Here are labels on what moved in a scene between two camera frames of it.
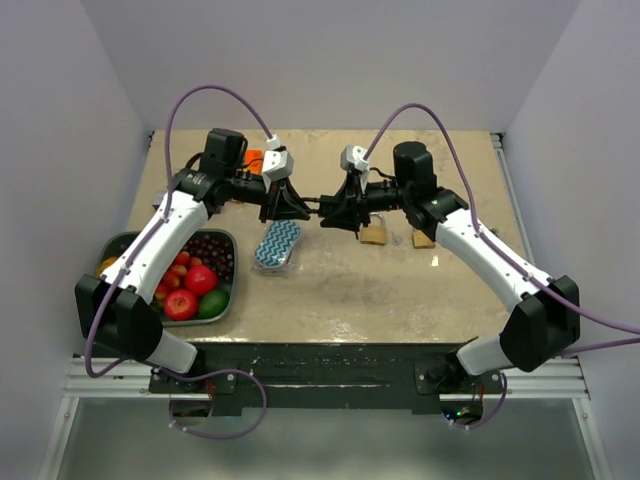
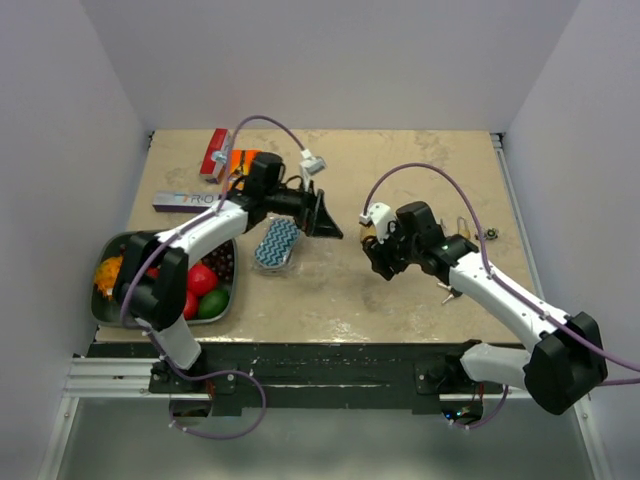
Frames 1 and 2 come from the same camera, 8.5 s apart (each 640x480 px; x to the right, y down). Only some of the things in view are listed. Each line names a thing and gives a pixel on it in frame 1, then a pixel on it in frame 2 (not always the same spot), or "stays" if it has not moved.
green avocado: [212, 303] stays
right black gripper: [354, 200] -> [378, 252]
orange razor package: [255, 167] -> [240, 162]
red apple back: [200, 279] stays
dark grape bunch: [214, 249] stays
